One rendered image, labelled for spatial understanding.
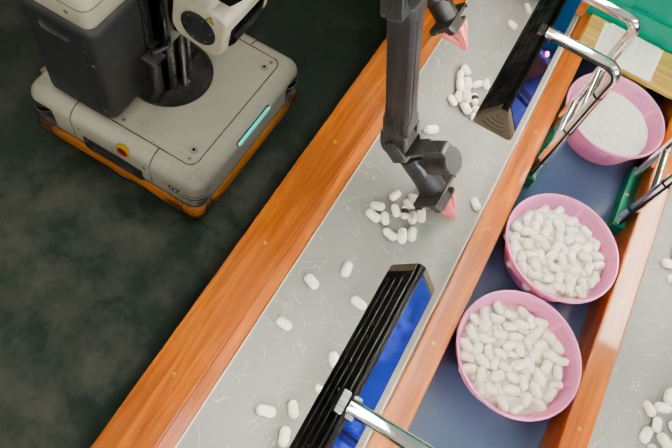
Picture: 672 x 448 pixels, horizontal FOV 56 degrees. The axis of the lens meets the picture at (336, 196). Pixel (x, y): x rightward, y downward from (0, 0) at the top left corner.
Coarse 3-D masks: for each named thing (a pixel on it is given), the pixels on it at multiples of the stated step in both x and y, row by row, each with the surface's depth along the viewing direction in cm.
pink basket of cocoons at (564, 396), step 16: (480, 304) 134; (512, 304) 137; (528, 304) 136; (544, 304) 134; (464, 320) 130; (560, 320) 133; (560, 336) 134; (576, 352) 130; (576, 368) 129; (576, 384) 127; (480, 400) 123; (560, 400) 127; (512, 416) 122; (528, 416) 124; (544, 416) 123
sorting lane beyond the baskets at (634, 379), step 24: (648, 264) 146; (648, 288) 143; (648, 312) 140; (624, 336) 136; (648, 336) 137; (624, 360) 134; (648, 360) 135; (624, 384) 131; (648, 384) 132; (624, 408) 129; (600, 432) 126; (624, 432) 127
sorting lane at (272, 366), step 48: (480, 0) 178; (528, 0) 181; (480, 48) 169; (432, 96) 159; (480, 96) 161; (480, 144) 154; (384, 192) 144; (480, 192) 148; (336, 240) 136; (384, 240) 138; (432, 240) 140; (288, 288) 130; (336, 288) 131; (288, 336) 125; (336, 336) 127; (240, 384) 119; (288, 384) 121; (192, 432) 114; (240, 432) 116
